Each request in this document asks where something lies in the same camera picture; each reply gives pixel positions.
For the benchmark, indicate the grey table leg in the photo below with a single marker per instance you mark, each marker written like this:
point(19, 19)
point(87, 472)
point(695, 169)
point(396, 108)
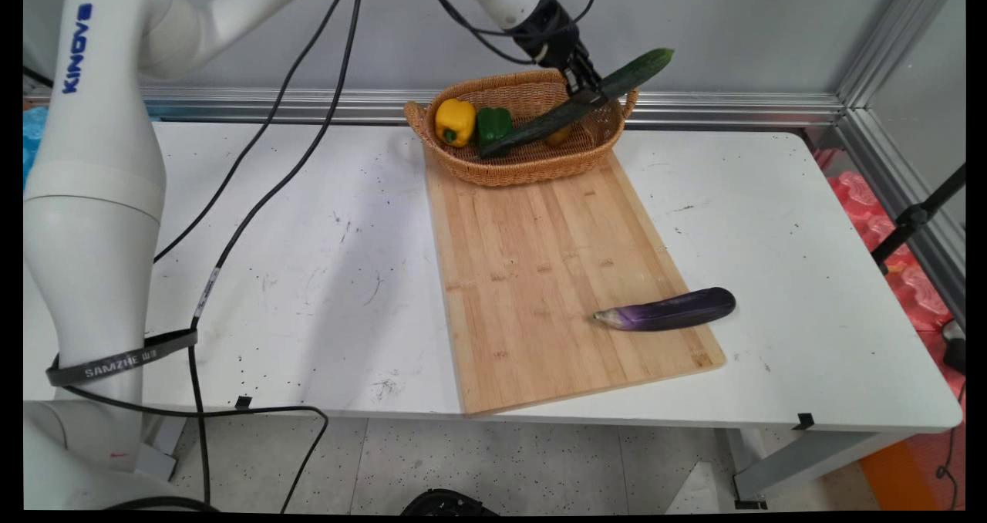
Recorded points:
point(163, 450)
point(802, 461)

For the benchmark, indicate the wooden cutting board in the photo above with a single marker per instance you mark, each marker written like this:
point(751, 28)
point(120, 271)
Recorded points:
point(540, 276)

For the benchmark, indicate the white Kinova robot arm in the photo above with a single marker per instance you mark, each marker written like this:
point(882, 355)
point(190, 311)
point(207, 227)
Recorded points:
point(96, 222)

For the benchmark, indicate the yellow bell pepper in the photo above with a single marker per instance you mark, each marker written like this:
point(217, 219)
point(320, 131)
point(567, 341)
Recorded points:
point(455, 120)

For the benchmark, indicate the blue bubble wrap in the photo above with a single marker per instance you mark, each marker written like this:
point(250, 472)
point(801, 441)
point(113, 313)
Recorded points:
point(32, 141)

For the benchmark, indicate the small orange pepper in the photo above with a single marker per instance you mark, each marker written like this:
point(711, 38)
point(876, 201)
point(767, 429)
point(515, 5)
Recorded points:
point(559, 136)

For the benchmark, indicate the woven wicker basket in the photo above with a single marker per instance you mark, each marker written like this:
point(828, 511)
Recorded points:
point(532, 170)

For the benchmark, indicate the aluminium frame rail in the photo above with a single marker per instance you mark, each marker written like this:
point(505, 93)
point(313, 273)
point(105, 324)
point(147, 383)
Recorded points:
point(717, 109)

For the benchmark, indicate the purple eggplant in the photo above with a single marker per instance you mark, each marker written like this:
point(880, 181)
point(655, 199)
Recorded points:
point(671, 311)

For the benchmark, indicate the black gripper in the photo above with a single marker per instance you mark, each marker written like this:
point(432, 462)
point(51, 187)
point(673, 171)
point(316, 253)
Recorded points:
point(557, 37)

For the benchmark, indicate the pink bubble wrap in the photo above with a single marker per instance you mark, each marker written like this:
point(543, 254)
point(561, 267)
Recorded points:
point(910, 276)

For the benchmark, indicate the small black device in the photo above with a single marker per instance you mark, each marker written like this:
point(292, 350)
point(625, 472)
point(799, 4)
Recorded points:
point(954, 353)

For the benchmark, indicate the long green cucumber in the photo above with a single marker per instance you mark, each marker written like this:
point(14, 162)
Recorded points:
point(532, 126)

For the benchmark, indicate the aluminium frame post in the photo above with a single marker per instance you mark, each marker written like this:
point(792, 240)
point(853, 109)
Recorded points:
point(887, 52)

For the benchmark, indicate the black tripod stand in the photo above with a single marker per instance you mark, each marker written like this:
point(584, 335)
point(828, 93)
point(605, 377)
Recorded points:
point(914, 218)

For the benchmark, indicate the green bell pepper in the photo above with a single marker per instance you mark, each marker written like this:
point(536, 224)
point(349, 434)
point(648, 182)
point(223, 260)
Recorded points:
point(493, 124)

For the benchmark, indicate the orange floor mat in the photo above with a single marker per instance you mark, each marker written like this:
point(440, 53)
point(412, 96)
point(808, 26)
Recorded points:
point(910, 473)

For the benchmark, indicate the black round floor object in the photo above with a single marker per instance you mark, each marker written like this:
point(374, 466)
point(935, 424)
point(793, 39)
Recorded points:
point(447, 502)

